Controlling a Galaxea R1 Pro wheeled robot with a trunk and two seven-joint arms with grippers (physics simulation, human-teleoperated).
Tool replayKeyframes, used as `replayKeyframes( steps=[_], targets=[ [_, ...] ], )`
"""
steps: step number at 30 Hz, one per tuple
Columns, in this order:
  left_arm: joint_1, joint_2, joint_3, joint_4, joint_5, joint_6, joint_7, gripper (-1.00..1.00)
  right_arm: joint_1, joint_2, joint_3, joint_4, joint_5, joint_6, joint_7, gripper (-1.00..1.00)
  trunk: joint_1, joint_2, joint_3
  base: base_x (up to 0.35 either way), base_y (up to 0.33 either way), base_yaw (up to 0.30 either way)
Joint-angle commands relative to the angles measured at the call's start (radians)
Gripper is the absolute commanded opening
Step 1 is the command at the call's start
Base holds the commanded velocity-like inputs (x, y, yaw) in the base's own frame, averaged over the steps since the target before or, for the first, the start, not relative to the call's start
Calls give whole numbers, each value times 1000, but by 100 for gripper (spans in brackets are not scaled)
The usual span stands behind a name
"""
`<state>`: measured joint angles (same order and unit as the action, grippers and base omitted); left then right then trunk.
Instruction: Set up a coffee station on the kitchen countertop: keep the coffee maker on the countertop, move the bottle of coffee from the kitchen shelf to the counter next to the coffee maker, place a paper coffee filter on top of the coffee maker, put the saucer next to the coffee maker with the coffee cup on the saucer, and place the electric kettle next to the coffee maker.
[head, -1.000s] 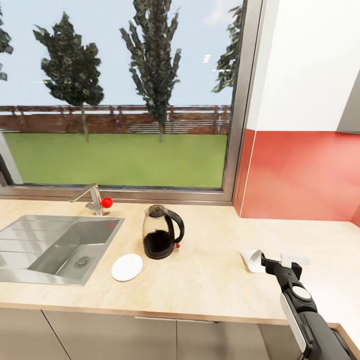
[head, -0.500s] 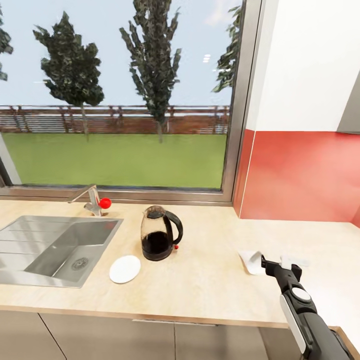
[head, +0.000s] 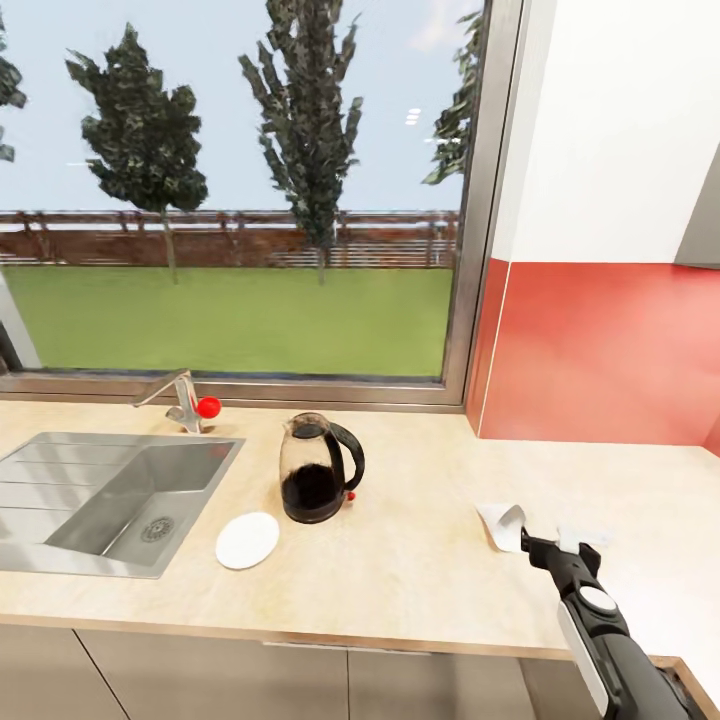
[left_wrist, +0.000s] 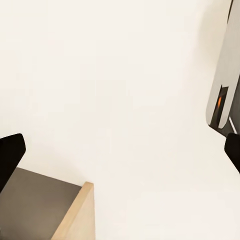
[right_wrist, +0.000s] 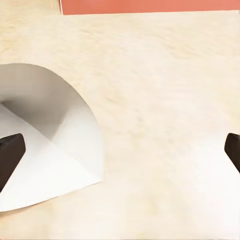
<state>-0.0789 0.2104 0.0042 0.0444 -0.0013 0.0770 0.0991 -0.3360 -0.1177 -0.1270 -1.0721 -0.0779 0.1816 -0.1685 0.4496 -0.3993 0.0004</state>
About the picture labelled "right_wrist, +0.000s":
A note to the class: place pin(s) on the countertop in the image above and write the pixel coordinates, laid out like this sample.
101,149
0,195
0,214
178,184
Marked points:
166,175
207,45

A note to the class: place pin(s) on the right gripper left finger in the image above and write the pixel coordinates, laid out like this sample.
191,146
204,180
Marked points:
12,150

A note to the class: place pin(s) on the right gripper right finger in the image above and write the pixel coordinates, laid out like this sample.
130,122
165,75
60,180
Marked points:
232,149

